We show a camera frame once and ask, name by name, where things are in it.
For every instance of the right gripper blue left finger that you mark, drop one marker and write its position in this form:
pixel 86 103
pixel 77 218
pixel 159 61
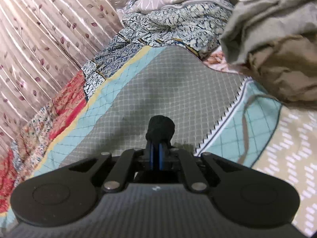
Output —
pixel 151 152

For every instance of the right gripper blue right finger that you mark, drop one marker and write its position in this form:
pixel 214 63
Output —
pixel 161 156

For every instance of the black pants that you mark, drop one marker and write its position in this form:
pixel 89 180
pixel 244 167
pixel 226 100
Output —
pixel 160 130

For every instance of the patterned grey teal bedsheet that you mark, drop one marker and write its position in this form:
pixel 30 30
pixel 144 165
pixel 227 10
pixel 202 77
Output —
pixel 242 162

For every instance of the blue white crackle blanket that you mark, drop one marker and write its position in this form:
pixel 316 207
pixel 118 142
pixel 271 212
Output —
pixel 195 25

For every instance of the red floral patchwork quilt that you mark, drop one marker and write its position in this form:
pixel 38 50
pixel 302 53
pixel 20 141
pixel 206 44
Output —
pixel 21 155

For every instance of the floral pink curtain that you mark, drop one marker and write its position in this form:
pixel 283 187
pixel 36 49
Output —
pixel 44 43

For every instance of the grey brown crumpled clothes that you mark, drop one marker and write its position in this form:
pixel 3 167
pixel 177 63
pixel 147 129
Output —
pixel 276 40

